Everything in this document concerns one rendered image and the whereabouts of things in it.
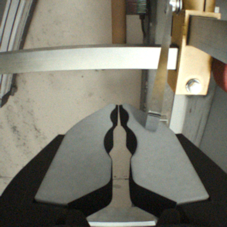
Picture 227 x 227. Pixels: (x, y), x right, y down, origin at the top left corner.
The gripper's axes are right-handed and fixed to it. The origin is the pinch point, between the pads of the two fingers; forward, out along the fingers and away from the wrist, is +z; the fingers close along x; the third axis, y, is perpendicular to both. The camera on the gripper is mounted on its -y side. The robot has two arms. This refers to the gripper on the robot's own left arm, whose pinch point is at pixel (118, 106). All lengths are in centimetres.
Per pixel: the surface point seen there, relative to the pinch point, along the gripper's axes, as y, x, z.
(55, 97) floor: 46, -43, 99
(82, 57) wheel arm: -0.5, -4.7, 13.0
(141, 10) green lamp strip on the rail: -6.7, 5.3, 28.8
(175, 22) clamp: -5.0, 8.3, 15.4
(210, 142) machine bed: 31, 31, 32
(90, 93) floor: 44, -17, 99
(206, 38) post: -4.0, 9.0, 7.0
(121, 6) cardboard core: -10, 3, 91
